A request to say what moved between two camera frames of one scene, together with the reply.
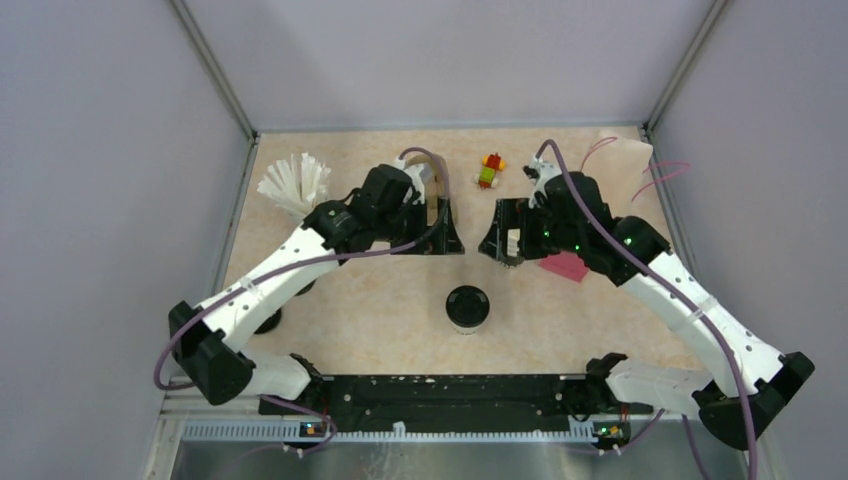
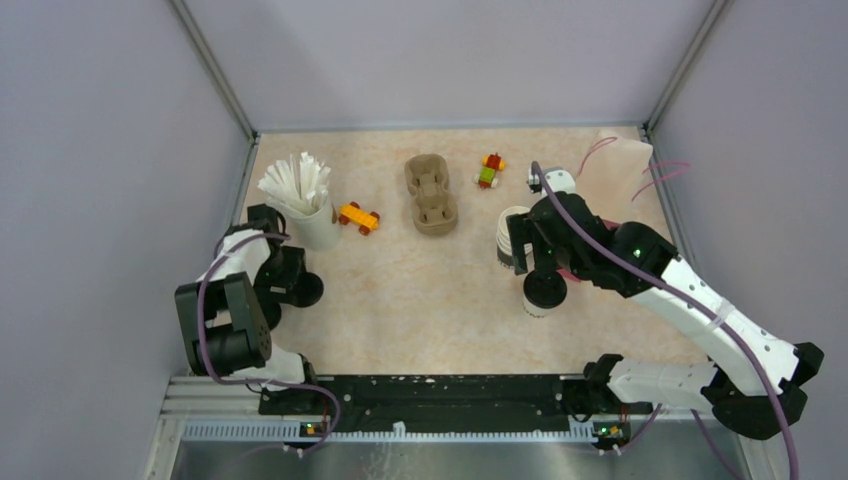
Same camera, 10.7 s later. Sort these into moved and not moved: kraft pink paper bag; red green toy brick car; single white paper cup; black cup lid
Moved: single white paper cup; black cup lid
Not moved: red green toy brick car; kraft pink paper bag
